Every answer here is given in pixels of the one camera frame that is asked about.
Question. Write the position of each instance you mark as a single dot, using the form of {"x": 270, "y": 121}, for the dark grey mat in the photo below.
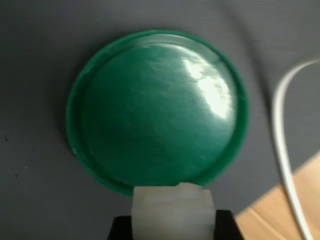
{"x": 37, "y": 100}

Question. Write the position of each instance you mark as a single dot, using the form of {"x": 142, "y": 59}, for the round green lid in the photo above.
{"x": 150, "y": 112}

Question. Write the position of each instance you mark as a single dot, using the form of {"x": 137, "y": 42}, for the small white plastic terminal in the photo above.
{"x": 172, "y": 215}

